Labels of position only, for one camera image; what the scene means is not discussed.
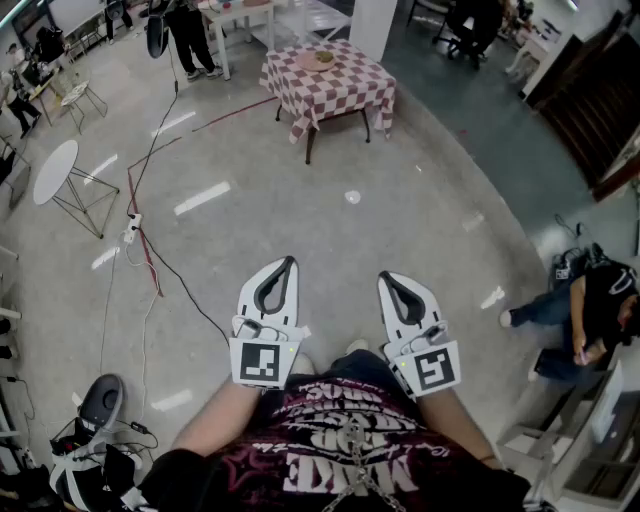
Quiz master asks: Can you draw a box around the pink white checkered tablecloth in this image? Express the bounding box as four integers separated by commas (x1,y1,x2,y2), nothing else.
258,38,398,146

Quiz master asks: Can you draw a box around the long black cable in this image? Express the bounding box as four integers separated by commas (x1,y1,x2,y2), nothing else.
127,44,232,346

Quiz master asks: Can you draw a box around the wire chair with patterned seat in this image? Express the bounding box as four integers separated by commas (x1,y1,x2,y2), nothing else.
52,69,109,135

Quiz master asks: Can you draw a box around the white round side table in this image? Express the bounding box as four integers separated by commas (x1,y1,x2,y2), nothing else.
32,139,121,240

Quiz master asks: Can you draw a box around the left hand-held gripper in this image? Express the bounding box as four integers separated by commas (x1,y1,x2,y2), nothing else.
228,255,312,391

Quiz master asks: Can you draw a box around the thin white cable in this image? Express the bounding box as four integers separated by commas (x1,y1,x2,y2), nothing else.
99,234,162,426

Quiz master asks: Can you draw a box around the white power strip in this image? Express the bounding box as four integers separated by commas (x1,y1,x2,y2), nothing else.
122,213,144,245

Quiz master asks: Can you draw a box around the person's left forearm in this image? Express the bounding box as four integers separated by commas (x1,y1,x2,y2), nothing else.
172,379,281,456

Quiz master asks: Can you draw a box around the silver chain necklace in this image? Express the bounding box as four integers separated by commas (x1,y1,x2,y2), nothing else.
319,424,406,512

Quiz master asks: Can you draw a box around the pink plate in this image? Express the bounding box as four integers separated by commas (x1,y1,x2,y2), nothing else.
294,51,335,71

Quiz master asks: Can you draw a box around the black printed t-shirt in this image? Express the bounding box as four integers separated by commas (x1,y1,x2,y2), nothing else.
137,372,531,512

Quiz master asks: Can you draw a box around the black office chair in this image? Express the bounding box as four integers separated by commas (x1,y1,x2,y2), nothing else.
432,0,504,70

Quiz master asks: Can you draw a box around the dark wooden staircase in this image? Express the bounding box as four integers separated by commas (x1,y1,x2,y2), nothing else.
524,9,640,201

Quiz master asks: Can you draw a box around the grey round device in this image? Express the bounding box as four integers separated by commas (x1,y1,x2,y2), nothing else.
79,373,125,436

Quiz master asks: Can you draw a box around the white square table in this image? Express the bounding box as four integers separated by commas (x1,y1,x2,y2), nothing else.
197,0,276,81

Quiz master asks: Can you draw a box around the white square pillar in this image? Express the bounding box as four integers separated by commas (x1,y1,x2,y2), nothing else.
348,0,399,64

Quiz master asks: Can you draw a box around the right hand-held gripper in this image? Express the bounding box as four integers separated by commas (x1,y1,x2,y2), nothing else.
377,270,461,401

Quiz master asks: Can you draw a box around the white metal shelving rack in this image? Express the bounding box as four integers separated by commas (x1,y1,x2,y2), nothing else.
249,0,354,51

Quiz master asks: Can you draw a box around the small dark-legged table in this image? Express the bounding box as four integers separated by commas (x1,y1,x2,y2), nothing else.
274,102,372,165

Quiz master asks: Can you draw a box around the person's right forearm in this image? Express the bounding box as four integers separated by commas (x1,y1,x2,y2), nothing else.
419,387,504,471

